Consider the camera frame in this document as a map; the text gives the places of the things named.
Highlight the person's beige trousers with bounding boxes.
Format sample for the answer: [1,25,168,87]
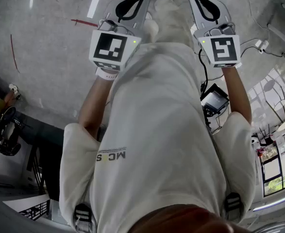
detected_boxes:
[153,0,194,45]

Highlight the person's white t-shirt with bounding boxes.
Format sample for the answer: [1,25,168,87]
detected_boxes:
[59,41,257,233]

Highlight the black device with screen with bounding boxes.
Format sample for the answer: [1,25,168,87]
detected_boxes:
[200,83,230,117]

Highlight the black floor equipment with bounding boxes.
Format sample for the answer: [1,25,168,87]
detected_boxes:
[0,105,23,156]

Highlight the white wristband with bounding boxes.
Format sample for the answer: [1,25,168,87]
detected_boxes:
[95,67,119,81]

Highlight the person's left forearm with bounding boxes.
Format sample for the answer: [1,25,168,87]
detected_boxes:
[78,75,117,131]

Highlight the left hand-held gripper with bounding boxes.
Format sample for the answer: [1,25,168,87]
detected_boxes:
[88,0,151,72]

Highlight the person's white shoe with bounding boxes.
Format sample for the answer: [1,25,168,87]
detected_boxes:
[143,12,159,37]

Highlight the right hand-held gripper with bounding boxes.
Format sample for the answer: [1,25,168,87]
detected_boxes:
[187,0,242,69]

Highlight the person's face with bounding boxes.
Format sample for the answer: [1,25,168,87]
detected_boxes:
[132,204,254,233]

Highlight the person's right forearm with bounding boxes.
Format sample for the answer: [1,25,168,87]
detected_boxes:
[221,66,252,126]

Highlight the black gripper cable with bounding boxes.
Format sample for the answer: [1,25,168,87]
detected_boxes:
[198,48,209,87]

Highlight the black metal rack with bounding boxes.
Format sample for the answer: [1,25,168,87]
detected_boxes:
[23,113,67,196]

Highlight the black chair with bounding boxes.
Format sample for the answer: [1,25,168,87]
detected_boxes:
[258,127,274,146]

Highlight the red floor tape strip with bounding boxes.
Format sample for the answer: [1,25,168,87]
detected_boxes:
[70,18,99,28]
[10,34,21,74]

